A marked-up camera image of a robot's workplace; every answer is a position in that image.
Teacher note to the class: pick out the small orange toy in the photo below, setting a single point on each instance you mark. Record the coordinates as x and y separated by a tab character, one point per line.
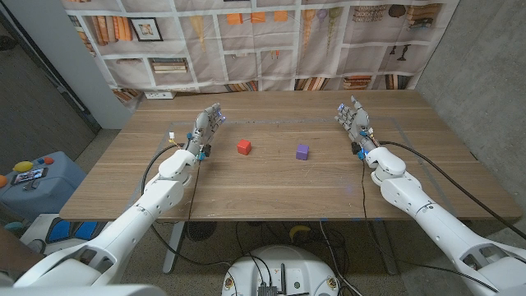
48	160

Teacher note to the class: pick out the blue-grey storage box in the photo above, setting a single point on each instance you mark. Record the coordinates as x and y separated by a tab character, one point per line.
53	193

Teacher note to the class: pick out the yellow banana toy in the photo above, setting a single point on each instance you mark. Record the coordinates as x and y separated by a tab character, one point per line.
299	230

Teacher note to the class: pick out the black round fan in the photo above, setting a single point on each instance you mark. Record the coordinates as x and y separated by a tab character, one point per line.
201	230

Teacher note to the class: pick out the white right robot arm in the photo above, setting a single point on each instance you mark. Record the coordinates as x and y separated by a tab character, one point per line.
431	218

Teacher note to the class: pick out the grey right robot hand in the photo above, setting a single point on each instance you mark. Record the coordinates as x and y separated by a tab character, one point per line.
359	123

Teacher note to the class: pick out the black smartphone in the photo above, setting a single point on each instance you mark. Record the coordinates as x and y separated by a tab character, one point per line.
29	175

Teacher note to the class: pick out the red magnetic cube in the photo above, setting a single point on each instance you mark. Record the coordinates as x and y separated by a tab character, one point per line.
243	147

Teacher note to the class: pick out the printed bookshelf backdrop cloth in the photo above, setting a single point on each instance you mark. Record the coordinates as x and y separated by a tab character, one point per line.
263	53

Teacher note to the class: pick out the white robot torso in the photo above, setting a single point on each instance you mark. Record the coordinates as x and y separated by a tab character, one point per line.
82	291

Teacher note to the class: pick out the black antenna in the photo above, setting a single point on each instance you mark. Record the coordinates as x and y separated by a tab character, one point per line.
283	279

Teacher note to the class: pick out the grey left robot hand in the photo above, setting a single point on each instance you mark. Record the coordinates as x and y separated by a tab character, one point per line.
201	127

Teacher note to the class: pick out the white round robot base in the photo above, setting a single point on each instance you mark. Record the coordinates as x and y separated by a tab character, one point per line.
287	263

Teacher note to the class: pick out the white power strip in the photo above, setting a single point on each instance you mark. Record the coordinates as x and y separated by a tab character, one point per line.
159	95

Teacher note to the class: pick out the white stand with blue pads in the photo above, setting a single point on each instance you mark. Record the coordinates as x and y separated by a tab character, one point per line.
61	231

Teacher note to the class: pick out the white table leg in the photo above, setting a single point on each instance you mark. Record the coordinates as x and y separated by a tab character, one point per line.
172	246

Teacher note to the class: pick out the grey table leg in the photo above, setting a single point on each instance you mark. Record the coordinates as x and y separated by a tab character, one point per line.
385	246

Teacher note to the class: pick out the purple magnetic cube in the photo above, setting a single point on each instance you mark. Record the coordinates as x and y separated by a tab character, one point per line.
302	152

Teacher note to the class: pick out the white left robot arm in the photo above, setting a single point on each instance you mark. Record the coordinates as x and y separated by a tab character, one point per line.
135	214

